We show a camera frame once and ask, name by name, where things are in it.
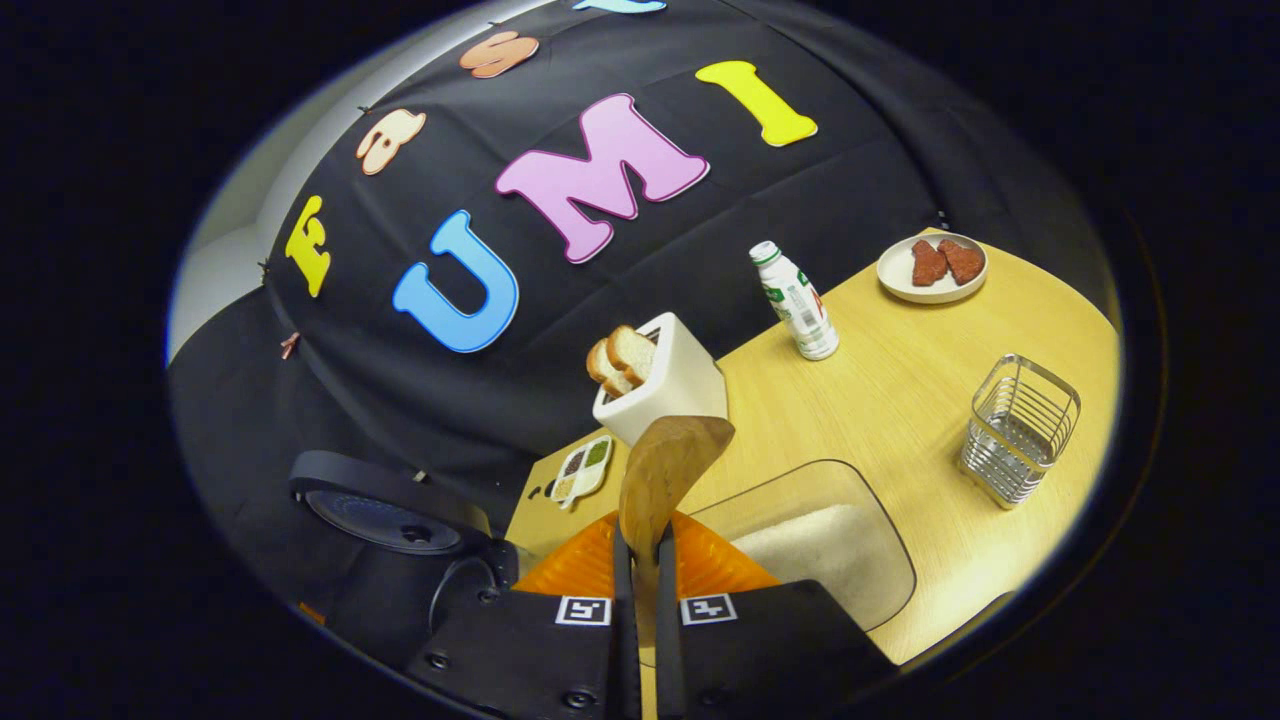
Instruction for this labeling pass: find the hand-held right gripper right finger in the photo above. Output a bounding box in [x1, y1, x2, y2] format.
[655, 512, 899, 720]

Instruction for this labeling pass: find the red meat slice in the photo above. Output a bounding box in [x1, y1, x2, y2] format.
[938, 238, 986, 286]
[910, 239, 949, 288]

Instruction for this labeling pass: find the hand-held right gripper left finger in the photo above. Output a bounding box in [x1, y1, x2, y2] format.
[405, 510, 641, 720]

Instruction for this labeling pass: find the black backdrop cloth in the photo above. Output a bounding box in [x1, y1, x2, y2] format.
[168, 0, 1111, 641]

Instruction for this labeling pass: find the metal wire chopstick holder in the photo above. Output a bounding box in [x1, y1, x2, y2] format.
[959, 353, 1083, 511]

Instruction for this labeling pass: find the white round plate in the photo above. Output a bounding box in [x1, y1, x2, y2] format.
[877, 232, 990, 305]

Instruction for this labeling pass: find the white toaster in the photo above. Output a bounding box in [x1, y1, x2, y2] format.
[592, 312, 729, 448]

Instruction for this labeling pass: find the dark grey rice cooker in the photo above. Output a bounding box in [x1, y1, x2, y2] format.
[288, 449, 521, 671]

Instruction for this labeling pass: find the wooden spoon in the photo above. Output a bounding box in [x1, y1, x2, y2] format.
[618, 414, 737, 601]

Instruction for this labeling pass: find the white drink bottle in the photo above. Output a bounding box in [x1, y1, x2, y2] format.
[749, 240, 841, 362]

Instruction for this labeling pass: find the clear box of rice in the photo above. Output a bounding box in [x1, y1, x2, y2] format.
[690, 459, 918, 633]

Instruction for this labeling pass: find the toast bread slice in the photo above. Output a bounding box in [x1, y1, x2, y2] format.
[586, 337, 636, 399]
[606, 324, 658, 386]

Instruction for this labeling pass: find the white divided condiment dish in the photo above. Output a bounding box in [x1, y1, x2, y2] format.
[550, 434, 615, 511]

